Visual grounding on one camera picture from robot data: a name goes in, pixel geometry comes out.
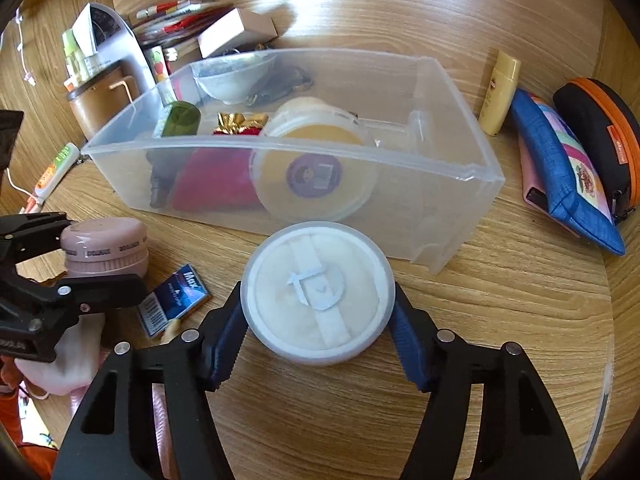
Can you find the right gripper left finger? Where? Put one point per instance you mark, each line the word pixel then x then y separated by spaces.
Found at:
pixel 112 435

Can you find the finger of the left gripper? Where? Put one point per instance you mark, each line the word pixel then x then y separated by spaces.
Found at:
pixel 100 292
pixel 26 236

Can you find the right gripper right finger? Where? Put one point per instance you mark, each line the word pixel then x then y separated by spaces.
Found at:
pixel 521 436

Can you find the pink round case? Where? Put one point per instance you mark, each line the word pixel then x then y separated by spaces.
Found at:
pixel 107 246

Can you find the blue Max staples box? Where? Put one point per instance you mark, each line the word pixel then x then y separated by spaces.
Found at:
pixel 171 300

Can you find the clear plastic storage bin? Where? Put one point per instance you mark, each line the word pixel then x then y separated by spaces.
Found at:
pixel 257 141

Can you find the white powder puff container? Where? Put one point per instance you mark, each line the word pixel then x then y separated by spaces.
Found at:
pixel 317 293

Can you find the yellow cream plastic jar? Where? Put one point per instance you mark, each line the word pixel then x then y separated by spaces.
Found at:
pixel 304 185

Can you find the beige spiral seashell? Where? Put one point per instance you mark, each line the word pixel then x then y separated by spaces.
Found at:
pixel 172 330

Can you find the person's left hand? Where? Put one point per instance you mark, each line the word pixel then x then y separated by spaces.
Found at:
pixel 78 357

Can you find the white orange green tube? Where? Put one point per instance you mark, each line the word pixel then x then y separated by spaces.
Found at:
pixel 52 177

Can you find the brown ceramic mug with lid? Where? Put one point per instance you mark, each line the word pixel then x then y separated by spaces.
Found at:
pixel 95 102

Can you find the green spray bottle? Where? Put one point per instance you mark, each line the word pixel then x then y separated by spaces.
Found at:
pixel 74 59

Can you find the white file holder with papers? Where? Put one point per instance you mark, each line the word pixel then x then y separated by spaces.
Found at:
pixel 102 33

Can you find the fruit pattern box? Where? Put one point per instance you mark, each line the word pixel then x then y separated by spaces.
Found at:
pixel 157 62

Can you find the stack of books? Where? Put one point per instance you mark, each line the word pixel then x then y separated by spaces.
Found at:
pixel 178 23

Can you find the white ceramic bowl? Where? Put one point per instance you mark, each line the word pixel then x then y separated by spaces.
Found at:
pixel 231 78

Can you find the blue patchwork pouch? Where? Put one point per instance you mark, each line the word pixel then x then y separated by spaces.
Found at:
pixel 575 194

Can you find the small white cardboard box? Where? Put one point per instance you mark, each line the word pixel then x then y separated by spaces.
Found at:
pixel 237 28

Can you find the black orange zip case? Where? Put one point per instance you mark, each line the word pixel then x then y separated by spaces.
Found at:
pixel 609 133

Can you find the yellow lotion tube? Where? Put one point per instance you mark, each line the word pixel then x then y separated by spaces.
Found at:
pixel 499 94

